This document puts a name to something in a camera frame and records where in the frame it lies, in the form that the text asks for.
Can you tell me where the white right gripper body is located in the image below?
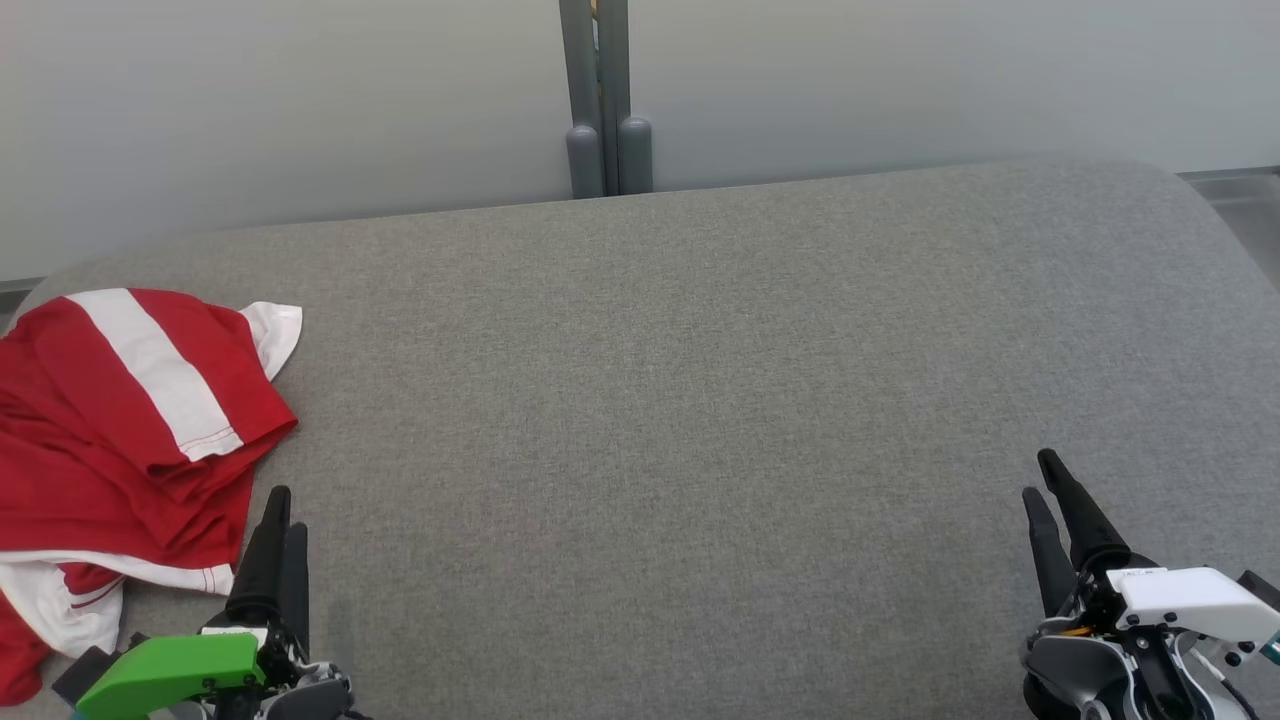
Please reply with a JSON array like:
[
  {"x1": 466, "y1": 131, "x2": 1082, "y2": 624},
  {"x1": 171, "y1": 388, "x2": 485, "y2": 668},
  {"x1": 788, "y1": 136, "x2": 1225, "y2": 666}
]
[{"x1": 1021, "y1": 566, "x2": 1280, "y2": 720}]

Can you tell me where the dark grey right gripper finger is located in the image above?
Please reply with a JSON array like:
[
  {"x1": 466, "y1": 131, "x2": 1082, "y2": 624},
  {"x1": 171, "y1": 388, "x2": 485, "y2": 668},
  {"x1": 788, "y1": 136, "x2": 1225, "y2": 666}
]
[
  {"x1": 1036, "y1": 448, "x2": 1132, "y2": 574},
  {"x1": 1021, "y1": 487, "x2": 1080, "y2": 617}
]

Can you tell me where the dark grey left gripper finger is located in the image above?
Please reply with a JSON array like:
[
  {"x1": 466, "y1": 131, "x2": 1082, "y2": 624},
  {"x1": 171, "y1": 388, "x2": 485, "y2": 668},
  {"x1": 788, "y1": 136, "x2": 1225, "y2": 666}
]
[
  {"x1": 227, "y1": 486, "x2": 292, "y2": 625},
  {"x1": 279, "y1": 522, "x2": 312, "y2": 653}
]

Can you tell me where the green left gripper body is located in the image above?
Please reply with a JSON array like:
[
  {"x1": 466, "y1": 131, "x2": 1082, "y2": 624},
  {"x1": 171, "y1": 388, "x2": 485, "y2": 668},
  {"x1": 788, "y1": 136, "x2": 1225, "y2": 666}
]
[{"x1": 75, "y1": 620, "x2": 356, "y2": 720}]

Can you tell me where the red jersey with white sleeves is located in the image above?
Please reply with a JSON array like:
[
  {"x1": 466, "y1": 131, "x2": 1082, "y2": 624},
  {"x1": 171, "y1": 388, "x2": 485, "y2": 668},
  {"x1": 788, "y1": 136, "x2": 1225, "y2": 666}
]
[{"x1": 0, "y1": 300, "x2": 304, "y2": 707}]

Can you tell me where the grey metal partition post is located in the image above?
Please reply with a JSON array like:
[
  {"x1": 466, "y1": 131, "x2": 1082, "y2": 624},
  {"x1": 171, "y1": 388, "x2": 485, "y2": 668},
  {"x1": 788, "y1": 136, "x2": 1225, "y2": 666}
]
[{"x1": 558, "y1": 0, "x2": 654, "y2": 199}]

